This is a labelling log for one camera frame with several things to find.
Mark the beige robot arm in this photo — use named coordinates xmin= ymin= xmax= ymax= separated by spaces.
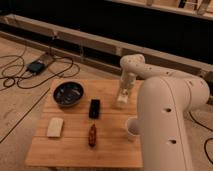
xmin=117 ymin=54 xmax=210 ymax=171

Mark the wooden table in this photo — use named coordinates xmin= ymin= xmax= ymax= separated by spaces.
xmin=26 ymin=79 xmax=142 ymax=168

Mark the beige sponge block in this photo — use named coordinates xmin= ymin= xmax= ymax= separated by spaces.
xmin=47 ymin=117 xmax=63 ymax=138

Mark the black rectangular block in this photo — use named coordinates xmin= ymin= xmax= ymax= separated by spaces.
xmin=89 ymin=99 xmax=100 ymax=119

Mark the dark ceramic bowl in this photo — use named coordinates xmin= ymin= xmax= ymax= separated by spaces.
xmin=53 ymin=81 xmax=84 ymax=107

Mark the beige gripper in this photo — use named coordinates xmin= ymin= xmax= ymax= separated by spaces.
xmin=118 ymin=70 xmax=136 ymax=99

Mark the white paper cup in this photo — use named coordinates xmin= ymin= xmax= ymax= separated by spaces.
xmin=125 ymin=117 xmax=139 ymax=141

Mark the red brown oblong object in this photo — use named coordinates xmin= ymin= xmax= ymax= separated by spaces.
xmin=88 ymin=124 xmax=96 ymax=147

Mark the black floor cable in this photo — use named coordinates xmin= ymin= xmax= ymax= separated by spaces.
xmin=0 ymin=44 xmax=81 ymax=91

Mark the black power adapter box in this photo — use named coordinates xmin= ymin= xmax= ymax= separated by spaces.
xmin=27 ymin=61 xmax=45 ymax=74

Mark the white plastic bottle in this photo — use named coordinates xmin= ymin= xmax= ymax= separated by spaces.
xmin=115 ymin=89 xmax=129 ymax=109

